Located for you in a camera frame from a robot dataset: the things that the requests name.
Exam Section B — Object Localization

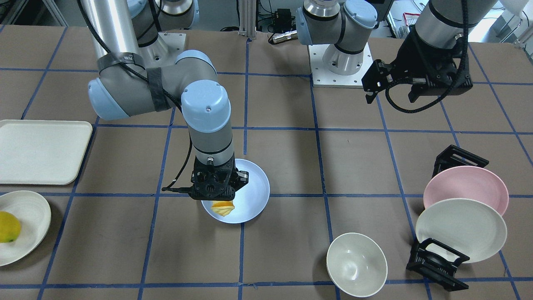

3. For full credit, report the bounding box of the pink plate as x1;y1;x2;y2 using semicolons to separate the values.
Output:
423;166;509;216

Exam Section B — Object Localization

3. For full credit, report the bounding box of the aluminium frame post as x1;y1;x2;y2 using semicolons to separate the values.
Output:
237;0;257;40

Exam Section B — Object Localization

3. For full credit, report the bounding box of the yellow lemon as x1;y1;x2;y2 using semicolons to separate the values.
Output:
0;211;22;243

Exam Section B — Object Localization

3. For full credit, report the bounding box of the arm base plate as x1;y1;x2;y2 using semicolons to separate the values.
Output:
308;43;373;88
139;32;187;67

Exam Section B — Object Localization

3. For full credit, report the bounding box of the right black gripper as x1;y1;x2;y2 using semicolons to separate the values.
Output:
190;160;249;201

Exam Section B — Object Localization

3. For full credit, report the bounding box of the cream bowl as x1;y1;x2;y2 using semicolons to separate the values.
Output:
326;233;388;298

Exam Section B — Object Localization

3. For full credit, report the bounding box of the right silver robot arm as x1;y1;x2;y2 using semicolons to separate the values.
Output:
77;0;248;201

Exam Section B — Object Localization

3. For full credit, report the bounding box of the cream round lemon plate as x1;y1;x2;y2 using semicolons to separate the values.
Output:
0;190;51;266

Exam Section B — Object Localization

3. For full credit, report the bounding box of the ridged bread loaf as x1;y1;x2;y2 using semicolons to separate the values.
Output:
211;200;235;217

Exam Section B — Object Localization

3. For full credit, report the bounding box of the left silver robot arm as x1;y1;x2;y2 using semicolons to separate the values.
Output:
295;0;495;104

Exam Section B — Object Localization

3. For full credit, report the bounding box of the black dish rack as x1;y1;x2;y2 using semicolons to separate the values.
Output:
406;145;489;292

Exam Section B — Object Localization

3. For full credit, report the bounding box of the blue plate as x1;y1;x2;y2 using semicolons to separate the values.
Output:
201;159;270;224

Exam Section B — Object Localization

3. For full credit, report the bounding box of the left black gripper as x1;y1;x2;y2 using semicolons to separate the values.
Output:
362;30;473;104

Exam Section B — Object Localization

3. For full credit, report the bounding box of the cream plate in rack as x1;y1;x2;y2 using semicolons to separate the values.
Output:
415;199;508;263

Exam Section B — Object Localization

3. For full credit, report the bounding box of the white rectangular tray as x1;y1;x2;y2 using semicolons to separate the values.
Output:
0;120;93;185

